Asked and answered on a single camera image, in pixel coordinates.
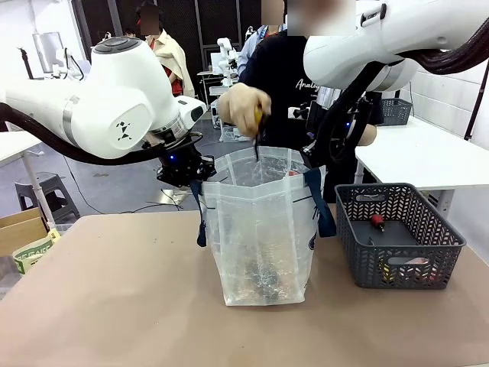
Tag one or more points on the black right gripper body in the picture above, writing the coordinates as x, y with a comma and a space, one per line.
340, 126

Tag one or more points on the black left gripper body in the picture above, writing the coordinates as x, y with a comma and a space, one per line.
175, 168

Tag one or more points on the grey plastic woven basket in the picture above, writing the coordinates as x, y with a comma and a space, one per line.
451, 237
397, 112

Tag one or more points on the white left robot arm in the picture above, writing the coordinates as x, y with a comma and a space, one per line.
107, 99

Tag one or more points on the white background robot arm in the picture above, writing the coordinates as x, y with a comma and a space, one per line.
227, 53
70, 65

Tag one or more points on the person's left forearm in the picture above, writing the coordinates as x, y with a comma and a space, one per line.
367, 134

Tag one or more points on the green white printed bag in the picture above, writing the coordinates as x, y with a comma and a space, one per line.
34, 252

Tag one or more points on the person's right hand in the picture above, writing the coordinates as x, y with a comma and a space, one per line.
244, 109

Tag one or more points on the shiny metal floor sheet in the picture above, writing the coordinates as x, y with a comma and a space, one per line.
173, 193

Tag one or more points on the clear plastic storage box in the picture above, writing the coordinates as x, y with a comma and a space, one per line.
229, 135

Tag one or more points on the white background desk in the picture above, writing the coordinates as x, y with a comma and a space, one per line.
217, 91

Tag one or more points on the person in black t-shirt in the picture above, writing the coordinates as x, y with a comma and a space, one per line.
282, 69

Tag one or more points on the white side table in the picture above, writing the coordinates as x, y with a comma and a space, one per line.
420, 153

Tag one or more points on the red capped small item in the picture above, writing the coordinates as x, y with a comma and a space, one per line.
377, 221

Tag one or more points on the mannequin with cream jacket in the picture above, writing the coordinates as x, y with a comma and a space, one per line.
175, 57

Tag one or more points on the grey plastic step stool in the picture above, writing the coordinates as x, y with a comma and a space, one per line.
49, 195

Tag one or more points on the black slanted light stand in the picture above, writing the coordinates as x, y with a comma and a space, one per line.
477, 103

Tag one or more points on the red white packet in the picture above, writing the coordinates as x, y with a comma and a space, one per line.
420, 261

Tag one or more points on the brown cardboard box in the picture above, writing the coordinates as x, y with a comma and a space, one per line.
23, 229

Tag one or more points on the white table with pole leg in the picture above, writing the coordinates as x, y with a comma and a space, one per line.
11, 147

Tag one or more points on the black tripod stand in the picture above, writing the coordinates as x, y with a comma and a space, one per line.
26, 63

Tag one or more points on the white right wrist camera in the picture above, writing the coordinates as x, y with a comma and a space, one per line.
298, 112

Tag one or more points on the grey wall panel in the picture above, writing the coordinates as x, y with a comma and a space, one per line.
46, 51

